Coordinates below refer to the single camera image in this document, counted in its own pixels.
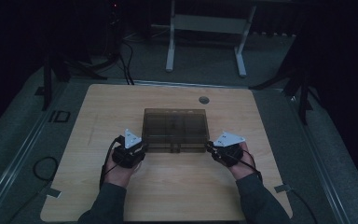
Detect black floor cables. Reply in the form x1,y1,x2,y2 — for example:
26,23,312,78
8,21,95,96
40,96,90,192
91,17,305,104
117,39,136,86

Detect hand-held gripper cable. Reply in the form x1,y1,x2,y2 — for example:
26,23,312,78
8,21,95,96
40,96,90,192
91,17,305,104
98,135,123,191
238,148,264,184

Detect brown translucent drawer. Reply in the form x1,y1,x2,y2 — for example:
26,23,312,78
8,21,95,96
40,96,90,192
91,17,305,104
144,147,208,154
143,139,209,149

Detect black looped floor cable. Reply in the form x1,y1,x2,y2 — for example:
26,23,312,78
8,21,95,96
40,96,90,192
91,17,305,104
32,156,60,183

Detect left hand-held gripper cable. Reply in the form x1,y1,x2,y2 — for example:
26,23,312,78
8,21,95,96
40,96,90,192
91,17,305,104
98,135,123,191

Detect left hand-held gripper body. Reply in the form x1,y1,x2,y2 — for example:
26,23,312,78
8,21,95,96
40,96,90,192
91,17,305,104
111,128,146,170

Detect grey tape piece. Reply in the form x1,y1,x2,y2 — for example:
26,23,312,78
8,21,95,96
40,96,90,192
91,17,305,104
273,183,293,194
45,187,62,199

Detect white desk frame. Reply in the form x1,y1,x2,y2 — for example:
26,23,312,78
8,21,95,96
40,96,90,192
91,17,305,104
165,0,257,78

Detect person's right hand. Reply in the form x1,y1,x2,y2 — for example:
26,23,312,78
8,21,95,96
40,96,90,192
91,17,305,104
227,141,257,182

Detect black metal stand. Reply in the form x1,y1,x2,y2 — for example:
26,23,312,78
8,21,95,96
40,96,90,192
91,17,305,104
249,60,314,126
40,50,108,112

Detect person's left hand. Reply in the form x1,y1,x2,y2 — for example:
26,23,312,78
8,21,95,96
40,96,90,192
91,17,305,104
102,154,143,189

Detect brown translucent drawer box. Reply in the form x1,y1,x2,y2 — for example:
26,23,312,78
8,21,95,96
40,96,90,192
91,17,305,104
141,107,211,154

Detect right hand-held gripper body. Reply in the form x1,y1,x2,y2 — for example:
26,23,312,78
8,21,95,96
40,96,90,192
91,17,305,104
213,131,247,168

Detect right hand-held gripper cable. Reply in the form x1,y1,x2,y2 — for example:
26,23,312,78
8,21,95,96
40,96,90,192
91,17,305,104
238,148,264,184

